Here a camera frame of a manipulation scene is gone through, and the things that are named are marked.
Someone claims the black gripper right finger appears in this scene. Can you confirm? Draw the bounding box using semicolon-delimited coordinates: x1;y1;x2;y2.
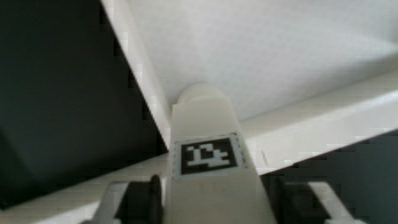
274;181;368;224

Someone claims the white desk leg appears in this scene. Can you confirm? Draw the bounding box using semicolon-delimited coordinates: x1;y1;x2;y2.
166;84;278;224

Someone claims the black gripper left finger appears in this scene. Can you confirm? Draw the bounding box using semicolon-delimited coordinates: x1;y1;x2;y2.
82;175;164;224

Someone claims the white desk top tray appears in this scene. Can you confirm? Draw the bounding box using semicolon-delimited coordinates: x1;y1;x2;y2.
0;0;398;224

